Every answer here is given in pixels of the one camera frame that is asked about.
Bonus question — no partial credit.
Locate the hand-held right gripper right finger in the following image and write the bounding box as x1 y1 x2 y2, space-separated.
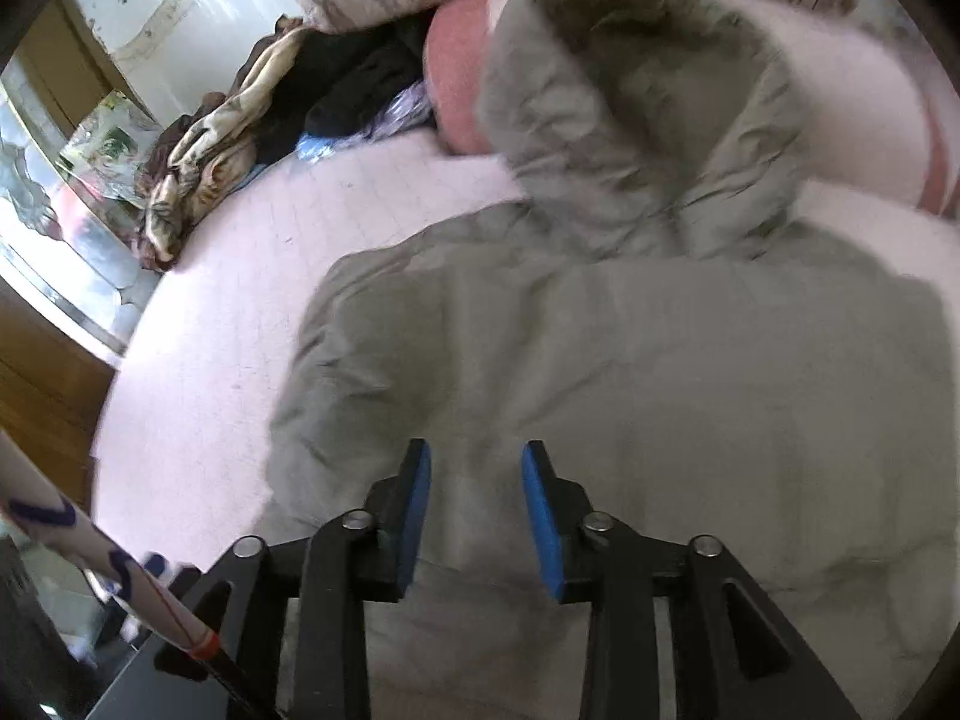
522 440 863 720

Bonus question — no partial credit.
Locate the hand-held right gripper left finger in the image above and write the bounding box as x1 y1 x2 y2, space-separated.
154 439 433 720

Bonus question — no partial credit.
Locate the grey-green puffer jacket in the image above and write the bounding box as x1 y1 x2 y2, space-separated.
251 0 960 720

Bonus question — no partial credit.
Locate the pile of crumpled clothes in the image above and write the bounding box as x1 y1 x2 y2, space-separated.
139 15 316 271

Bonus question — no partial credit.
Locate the pink sofa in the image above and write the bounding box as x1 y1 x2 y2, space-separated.
90 0 960 563

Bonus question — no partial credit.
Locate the white stick with blue marks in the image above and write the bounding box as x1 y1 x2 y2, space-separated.
0 427 286 720

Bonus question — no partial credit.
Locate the wooden cabinet with glass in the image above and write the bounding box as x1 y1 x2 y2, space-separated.
0 0 166 503

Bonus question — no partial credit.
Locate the blue clear plastic bag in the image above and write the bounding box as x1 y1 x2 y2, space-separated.
296 82 437 163

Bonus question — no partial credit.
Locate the black cloth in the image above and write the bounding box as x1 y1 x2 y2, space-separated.
262 15 436 166

